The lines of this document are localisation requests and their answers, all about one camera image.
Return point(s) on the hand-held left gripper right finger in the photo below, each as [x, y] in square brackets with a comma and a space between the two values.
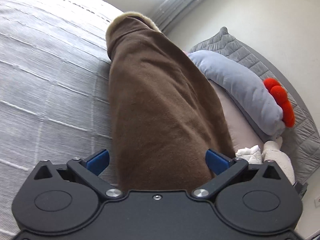
[217, 160]

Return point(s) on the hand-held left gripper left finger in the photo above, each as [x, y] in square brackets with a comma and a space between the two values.
[98, 160]

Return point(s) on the brown coat with fur trim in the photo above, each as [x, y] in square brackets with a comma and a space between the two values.
[160, 105]

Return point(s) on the white crumpled cloth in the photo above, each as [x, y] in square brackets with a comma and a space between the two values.
[250, 153]

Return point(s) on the pale pink pillow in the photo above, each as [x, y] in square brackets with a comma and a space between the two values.
[240, 127]

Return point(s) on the cream plush toy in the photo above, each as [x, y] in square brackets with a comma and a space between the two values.
[278, 157]

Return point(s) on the grey-blue plush toy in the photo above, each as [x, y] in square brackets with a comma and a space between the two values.
[240, 87]

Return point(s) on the grey textured bedspread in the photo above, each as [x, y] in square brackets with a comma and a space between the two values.
[42, 80]

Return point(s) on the grey curtain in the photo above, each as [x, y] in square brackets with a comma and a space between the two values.
[182, 5]

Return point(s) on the white wall socket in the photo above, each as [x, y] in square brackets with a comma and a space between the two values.
[317, 200]

